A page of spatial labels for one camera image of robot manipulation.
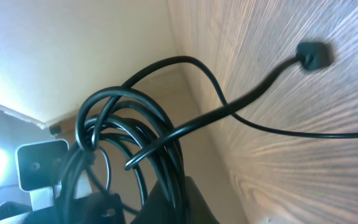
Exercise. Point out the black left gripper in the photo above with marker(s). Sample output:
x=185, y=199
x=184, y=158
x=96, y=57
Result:
x=93, y=209

